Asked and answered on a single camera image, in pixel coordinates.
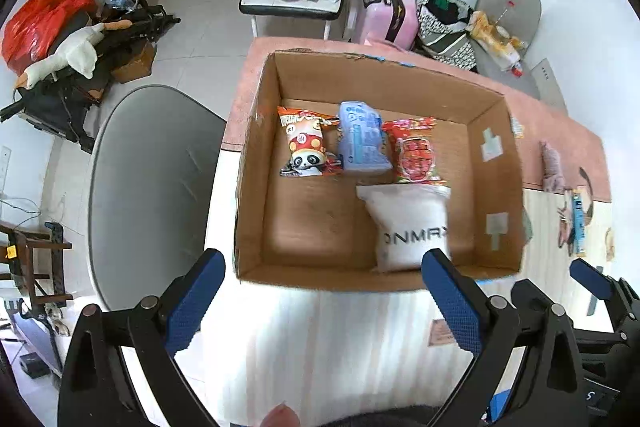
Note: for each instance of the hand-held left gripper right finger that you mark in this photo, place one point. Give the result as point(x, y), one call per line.
point(452, 307)

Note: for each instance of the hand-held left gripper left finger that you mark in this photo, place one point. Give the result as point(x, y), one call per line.
point(197, 302)

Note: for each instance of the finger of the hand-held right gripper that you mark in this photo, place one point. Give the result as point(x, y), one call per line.
point(592, 282)
point(530, 293)

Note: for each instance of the white soft bag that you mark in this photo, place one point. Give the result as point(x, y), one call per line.
point(405, 222)

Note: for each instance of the person's left hand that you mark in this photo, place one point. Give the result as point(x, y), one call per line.
point(281, 417)

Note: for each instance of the pink label sticker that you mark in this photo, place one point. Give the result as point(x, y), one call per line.
point(440, 333)

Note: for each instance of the blue narrow packet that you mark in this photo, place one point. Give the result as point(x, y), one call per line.
point(580, 222)

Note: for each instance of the white cartoon print table cloth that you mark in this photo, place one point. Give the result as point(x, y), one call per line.
point(350, 357)

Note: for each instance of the small pink plush toy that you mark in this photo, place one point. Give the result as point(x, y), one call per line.
point(552, 164)

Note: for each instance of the grey office chair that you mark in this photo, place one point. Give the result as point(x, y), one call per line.
point(150, 187)

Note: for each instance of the red snack packet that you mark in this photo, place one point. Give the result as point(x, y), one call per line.
point(415, 152)

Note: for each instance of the wooden stool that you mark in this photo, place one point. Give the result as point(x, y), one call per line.
point(35, 252)

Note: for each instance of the light blue tissue pack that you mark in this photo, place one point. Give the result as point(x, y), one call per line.
point(362, 137)

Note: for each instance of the panda print snack packet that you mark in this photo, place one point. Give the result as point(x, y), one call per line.
point(307, 142)

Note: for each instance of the pile of black tripods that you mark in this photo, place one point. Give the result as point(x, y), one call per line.
point(65, 102)

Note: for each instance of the small brown cardboard box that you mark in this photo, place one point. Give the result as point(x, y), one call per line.
point(135, 64)

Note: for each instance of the yellow snack bags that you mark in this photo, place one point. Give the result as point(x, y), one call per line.
point(495, 39)

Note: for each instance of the black white patterned bag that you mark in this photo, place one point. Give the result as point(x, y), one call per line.
point(445, 37)

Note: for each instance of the white goose plush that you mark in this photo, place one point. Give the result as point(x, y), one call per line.
point(75, 52)

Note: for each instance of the pink suitcase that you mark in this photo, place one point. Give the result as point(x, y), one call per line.
point(385, 14)

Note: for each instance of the black seat metal chair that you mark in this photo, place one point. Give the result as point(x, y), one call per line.
point(290, 9)

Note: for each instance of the red plastic bag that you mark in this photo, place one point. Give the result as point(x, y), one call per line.
point(45, 17)

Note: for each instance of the white wall socket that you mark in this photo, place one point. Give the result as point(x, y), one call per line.
point(542, 77)

